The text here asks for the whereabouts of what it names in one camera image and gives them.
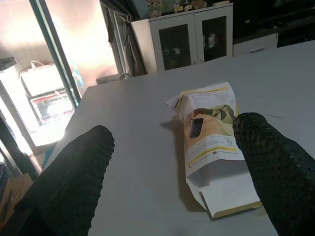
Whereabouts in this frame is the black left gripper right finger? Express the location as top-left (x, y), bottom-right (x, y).
top-left (232, 112), bottom-right (315, 236)

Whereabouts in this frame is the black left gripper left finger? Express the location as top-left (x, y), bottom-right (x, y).
top-left (13, 124), bottom-right (116, 236)

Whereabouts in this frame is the yellow white paper package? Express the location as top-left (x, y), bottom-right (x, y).
top-left (165, 81), bottom-right (265, 219)

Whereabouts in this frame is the brown cardboard box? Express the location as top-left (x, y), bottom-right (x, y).
top-left (0, 173), bottom-right (34, 229)

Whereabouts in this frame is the white box appliance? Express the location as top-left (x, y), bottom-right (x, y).
top-left (19, 60), bottom-right (76, 126)

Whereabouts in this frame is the white low drawer unit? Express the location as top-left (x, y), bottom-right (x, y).
top-left (232, 31), bottom-right (279, 57)

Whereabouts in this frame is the grey curtain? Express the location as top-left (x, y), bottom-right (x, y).
top-left (99, 0), bottom-right (148, 80)

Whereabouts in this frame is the white glass door cabinet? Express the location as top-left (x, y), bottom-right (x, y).
top-left (130, 2), bottom-right (234, 74)

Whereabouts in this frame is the brown plush toy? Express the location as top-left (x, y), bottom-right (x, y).
top-left (190, 0), bottom-right (208, 9)

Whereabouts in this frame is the small yellow plush toy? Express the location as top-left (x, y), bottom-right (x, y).
top-left (172, 0), bottom-right (185, 13)

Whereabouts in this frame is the beige plush bear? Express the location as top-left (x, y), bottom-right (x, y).
top-left (147, 0), bottom-right (163, 18)

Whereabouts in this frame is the green sliding door frame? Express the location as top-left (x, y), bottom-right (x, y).
top-left (29, 0), bottom-right (83, 104)

